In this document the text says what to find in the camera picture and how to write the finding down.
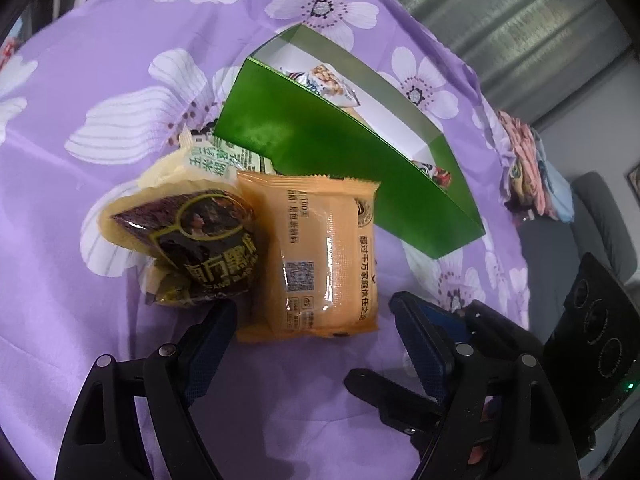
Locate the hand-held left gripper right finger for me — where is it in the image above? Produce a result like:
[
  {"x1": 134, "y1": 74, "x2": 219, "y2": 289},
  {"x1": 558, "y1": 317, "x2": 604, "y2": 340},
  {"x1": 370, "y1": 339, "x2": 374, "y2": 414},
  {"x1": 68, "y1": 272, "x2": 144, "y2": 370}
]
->
[{"x1": 389, "y1": 292, "x2": 583, "y2": 480}]

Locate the pink folded cloth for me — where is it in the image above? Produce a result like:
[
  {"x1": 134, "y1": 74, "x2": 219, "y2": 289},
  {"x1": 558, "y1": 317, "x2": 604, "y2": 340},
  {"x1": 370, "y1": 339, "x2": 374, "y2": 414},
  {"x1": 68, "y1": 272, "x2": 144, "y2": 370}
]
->
[{"x1": 497, "y1": 110, "x2": 546, "y2": 211}]

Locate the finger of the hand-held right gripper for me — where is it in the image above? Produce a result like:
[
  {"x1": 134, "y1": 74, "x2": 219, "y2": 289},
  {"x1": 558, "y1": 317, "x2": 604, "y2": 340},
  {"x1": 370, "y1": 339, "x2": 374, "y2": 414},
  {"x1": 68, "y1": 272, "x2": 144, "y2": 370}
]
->
[
  {"x1": 420, "y1": 300, "x2": 546, "y2": 361},
  {"x1": 344, "y1": 367, "x2": 453, "y2": 441}
]

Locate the green cardboard box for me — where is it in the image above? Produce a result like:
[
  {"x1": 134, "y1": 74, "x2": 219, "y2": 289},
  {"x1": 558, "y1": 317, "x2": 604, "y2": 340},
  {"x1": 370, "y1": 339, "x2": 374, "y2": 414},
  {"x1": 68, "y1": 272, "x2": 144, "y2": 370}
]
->
[{"x1": 212, "y1": 24, "x2": 487, "y2": 261}]

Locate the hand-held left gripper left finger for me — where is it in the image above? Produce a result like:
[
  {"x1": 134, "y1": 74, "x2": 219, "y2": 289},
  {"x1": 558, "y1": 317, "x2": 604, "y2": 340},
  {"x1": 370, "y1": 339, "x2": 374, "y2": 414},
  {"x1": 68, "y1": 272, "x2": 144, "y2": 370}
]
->
[{"x1": 54, "y1": 302, "x2": 238, "y2": 480}]

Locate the orange snack packet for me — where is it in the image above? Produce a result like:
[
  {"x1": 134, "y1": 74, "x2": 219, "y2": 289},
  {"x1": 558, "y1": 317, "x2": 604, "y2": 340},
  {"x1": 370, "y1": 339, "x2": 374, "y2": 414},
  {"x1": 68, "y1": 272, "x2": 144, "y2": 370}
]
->
[{"x1": 235, "y1": 170, "x2": 382, "y2": 343}]

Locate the yellow patterned cloth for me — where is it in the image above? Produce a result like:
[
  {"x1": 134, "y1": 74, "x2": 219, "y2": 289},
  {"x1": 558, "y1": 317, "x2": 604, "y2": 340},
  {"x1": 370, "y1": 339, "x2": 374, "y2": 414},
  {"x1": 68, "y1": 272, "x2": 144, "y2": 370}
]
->
[{"x1": 507, "y1": 165, "x2": 536, "y2": 197}]

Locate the white red snack packet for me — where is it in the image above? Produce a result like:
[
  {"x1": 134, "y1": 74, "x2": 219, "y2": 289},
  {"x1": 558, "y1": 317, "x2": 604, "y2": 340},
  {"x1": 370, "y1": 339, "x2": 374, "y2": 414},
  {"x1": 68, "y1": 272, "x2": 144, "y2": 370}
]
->
[{"x1": 412, "y1": 160, "x2": 453, "y2": 190}]

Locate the grey sofa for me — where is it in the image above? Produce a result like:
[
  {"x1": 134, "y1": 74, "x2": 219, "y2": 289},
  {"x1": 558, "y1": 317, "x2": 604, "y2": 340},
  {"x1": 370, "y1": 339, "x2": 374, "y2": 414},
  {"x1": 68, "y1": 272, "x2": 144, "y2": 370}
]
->
[{"x1": 520, "y1": 170, "x2": 640, "y2": 331}]

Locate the white nut print snack packet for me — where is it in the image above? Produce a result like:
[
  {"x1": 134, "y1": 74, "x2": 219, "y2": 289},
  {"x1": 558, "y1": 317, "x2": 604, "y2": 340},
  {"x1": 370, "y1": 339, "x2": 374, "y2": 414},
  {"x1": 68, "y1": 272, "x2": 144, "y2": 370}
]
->
[{"x1": 279, "y1": 62, "x2": 362, "y2": 109}]

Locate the grey curtain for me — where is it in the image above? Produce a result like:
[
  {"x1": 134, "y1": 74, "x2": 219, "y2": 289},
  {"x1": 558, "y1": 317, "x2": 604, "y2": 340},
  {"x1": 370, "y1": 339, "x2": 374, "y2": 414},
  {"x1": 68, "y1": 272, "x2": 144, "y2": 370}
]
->
[{"x1": 370, "y1": 0, "x2": 633, "y2": 126}]

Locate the purple floral bedsheet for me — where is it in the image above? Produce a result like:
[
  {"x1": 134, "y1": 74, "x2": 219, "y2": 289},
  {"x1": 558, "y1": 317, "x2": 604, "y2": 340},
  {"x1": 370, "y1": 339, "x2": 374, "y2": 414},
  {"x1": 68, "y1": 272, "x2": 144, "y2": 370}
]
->
[{"x1": 0, "y1": 0, "x2": 531, "y2": 480}]

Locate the beige green snack packet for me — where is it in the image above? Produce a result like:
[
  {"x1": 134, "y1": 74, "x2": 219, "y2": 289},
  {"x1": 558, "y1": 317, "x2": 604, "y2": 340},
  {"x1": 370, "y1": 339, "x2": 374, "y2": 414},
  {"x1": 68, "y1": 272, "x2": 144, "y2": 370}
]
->
[{"x1": 137, "y1": 127, "x2": 275, "y2": 198}]

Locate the light blue cloth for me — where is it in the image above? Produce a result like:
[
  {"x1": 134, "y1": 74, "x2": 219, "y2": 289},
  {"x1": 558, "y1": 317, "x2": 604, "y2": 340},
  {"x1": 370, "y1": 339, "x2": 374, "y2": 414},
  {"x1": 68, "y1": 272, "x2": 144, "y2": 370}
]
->
[{"x1": 535, "y1": 130, "x2": 576, "y2": 223}]

